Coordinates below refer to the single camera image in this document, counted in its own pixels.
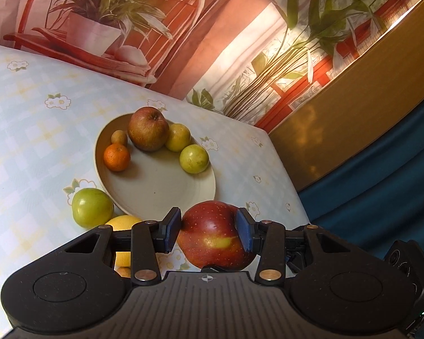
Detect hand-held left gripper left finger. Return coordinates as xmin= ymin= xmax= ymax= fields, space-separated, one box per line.
xmin=65 ymin=208 xmax=181 ymax=286

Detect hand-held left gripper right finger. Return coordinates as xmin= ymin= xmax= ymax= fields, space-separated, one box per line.
xmin=236 ymin=208 xmax=362 ymax=286

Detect red apple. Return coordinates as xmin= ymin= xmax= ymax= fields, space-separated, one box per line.
xmin=177 ymin=201 xmax=260 ymax=271

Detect cream round plate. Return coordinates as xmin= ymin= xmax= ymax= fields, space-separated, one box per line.
xmin=94 ymin=112 xmax=217 ymax=214

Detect large yellow orange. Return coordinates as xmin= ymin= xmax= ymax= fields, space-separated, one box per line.
xmin=104 ymin=215 xmax=144 ymax=269

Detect green-yellow round citrus fruit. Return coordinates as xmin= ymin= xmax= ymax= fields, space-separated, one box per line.
xmin=179 ymin=144 xmax=210 ymax=175

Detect orange mandarin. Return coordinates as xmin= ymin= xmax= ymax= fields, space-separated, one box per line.
xmin=103 ymin=143 xmax=131 ymax=172

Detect yellow round citrus fruit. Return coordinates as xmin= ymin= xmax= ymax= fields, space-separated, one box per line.
xmin=165 ymin=123 xmax=192 ymax=152

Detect brown russet apple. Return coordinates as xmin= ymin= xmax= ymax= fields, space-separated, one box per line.
xmin=128 ymin=107 xmax=170 ymax=152

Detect dark blue curtain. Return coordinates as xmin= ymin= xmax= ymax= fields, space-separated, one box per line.
xmin=297 ymin=92 xmax=424 ymax=265

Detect green apple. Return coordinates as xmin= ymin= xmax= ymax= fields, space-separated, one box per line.
xmin=72 ymin=188 xmax=114 ymax=228

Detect yellow-brown wooden board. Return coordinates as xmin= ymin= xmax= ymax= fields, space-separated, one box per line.
xmin=269 ymin=0 xmax=424 ymax=193

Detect floral checked tablecloth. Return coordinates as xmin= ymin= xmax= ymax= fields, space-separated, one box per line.
xmin=0 ymin=40 xmax=310 ymax=336

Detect printed plant backdrop cloth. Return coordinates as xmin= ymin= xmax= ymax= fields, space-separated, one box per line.
xmin=0 ymin=0 xmax=424 ymax=133

